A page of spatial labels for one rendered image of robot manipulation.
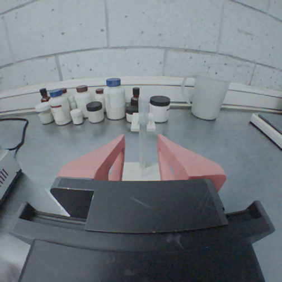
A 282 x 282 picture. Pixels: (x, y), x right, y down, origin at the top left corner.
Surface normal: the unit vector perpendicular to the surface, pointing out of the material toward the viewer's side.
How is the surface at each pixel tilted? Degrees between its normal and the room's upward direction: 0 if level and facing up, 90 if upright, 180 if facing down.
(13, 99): 90
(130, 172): 0
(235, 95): 90
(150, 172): 0
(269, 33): 90
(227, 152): 0
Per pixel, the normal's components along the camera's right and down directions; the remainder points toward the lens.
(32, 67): 0.04, 0.60
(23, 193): 0.01, -0.80
